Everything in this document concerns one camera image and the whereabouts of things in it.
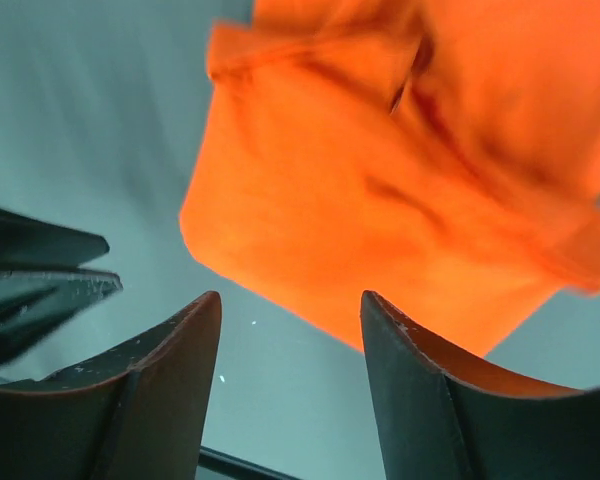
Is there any orange t-shirt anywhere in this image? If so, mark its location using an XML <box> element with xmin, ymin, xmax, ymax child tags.
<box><xmin>180</xmin><ymin>1</ymin><xmax>600</xmax><ymax>355</ymax></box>

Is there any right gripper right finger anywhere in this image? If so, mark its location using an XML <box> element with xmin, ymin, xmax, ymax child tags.
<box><xmin>361</xmin><ymin>291</ymin><xmax>600</xmax><ymax>479</ymax></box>

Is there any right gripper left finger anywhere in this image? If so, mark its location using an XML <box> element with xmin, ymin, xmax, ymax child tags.
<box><xmin>0</xmin><ymin>291</ymin><xmax>222</xmax><ymax>480</ymax></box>

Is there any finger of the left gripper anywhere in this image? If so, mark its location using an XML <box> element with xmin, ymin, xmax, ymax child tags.
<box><xmin>0</xmin><ymin>208</ymin><xmax>109</xmax><ymax>265</ymax></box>
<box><xmin>0</xmin><ymin>269</ymin><xmax>122</xmax><ymax>366</ymax></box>

